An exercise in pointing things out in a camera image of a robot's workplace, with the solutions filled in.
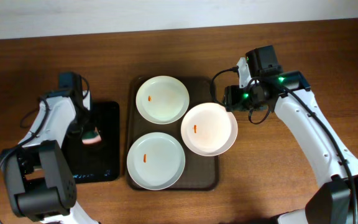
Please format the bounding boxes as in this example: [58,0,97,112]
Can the green and pink sponge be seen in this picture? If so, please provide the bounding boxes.
[81,128,102,145]

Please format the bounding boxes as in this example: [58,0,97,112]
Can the pinkish white plate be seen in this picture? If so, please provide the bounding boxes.
[181,103,238,156]

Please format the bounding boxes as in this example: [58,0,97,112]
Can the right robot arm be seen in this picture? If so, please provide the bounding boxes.
[223,45,358,224]

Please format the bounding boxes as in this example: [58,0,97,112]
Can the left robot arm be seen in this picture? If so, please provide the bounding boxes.
[0,72,95,223]

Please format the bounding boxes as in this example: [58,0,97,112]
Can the black rectangular sponge tray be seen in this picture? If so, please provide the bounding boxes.
[62,101,121,184]

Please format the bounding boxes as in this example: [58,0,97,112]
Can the brown plastic serving tray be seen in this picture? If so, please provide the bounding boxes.
[124,76,219,191]

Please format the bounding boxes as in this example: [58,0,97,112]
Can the pale green plate bottom left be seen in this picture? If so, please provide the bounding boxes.
[127,132,186,190]

